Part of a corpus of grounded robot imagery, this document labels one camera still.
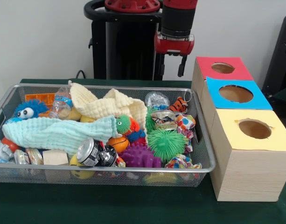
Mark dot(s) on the orange striped tiger plush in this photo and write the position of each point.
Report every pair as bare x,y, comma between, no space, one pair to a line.
179,105

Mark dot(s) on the green and orange puffer toy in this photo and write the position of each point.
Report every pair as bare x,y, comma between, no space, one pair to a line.
124,123

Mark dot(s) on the crushed black can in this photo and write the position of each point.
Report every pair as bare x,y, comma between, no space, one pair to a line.
89,151

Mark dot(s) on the mint green cloth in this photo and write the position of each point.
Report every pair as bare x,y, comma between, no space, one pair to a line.
54,135

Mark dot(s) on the cream cloth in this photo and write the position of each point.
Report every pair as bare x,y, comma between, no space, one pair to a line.
105,107

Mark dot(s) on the clear plastic packet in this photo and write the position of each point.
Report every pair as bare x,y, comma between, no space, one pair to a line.
156,99

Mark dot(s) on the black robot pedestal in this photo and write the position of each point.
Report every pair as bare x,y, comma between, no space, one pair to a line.
124,51

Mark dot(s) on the purple spiky rubber ball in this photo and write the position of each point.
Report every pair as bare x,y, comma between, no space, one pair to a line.
138,156

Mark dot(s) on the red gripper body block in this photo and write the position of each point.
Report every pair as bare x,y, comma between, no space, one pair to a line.
174,46

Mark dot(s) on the green spiky rubber ball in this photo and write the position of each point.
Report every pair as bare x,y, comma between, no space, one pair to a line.
165,144

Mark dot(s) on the black standing panel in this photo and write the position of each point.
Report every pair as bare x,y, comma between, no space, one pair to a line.
280,58

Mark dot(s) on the blue fuzzy toy with eyes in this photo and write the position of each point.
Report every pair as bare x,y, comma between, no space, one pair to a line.
35,107

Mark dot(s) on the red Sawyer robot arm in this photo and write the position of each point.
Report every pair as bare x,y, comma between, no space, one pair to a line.
177,21

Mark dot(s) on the wooden box with three holes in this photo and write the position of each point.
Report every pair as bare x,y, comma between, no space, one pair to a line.
247,172

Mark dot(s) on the clear mesh bin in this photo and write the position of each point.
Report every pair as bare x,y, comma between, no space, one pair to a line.
156,180

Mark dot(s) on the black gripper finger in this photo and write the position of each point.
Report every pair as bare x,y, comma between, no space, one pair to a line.
181,66
162,66

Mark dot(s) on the orange plastic tray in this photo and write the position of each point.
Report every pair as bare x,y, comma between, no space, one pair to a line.
40,96

